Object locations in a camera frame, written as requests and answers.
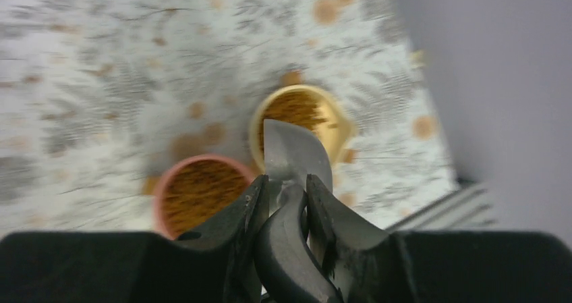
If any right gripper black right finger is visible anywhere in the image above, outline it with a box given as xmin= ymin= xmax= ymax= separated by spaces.
xmin=306 ymin=175 xmax=571 ymax=302

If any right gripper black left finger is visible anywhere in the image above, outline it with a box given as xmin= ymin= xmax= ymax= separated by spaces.
xmin=1 ymin=175 xmax=268 ymax=302

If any grey plastic scoop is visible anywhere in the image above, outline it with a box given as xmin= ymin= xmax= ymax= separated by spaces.
xmin=254 ymin=119 xmax=341 ymax=302

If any pink pet bowl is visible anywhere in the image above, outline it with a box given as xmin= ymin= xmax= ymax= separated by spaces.
xmin=153 ymin=154 xmax=256 ymax=241

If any yellow pet bowl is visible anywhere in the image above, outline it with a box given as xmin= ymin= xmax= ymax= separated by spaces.
xmin=248 ymin=84 xmax=356 ymax=171

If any brown kibble in pink bowl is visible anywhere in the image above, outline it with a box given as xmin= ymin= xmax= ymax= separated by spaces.
xmin=161 ymin=160 xmax=251 ymax=237

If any brown kibble in yellow bowl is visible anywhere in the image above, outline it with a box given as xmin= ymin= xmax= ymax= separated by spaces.
xmin=258 ymin=91 xmax=326 ymax=153

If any floral table mat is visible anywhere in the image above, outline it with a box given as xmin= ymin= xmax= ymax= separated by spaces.
xmin=1 ymin=0 xmax=458 ymax=234

